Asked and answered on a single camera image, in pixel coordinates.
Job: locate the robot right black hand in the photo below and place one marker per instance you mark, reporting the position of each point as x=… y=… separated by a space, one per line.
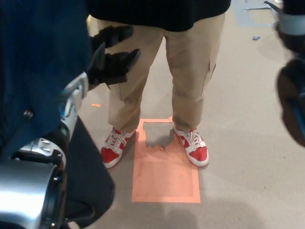
x=295 y=6

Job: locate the robot left black hand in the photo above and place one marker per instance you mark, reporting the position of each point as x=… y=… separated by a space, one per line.
x=112 y=69

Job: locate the dark blue coat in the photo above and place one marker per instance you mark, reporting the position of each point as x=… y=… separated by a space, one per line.
x=35 y=59

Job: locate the robot right silver arm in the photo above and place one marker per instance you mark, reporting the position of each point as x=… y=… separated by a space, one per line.
x=291 y=100

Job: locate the robot left silver arm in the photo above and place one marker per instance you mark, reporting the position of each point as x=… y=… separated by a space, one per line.
x=28 y=186

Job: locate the person's black sweater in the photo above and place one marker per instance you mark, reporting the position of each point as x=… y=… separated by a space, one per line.
x=155 y=12

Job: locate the person's beige trousers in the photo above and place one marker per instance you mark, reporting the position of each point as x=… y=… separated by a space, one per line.
x=186 y=71

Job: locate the person's right red white sneaker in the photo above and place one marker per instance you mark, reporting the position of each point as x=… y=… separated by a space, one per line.
x=114 y=152

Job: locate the person's red white sneaker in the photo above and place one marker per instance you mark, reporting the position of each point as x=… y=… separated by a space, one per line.
x=195 y=150
x=114 y=152

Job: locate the person's left red white sneaker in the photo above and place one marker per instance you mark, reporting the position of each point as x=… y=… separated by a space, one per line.
x=195 y=150

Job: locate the small orange tape scrap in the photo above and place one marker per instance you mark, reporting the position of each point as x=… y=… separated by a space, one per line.
x=95 y=105

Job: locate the small blue tape scrap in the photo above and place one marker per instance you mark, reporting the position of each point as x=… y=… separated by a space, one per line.
x=256 y=38

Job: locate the blue floor tape frame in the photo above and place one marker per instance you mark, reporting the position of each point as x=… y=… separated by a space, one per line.
x=240 y=19

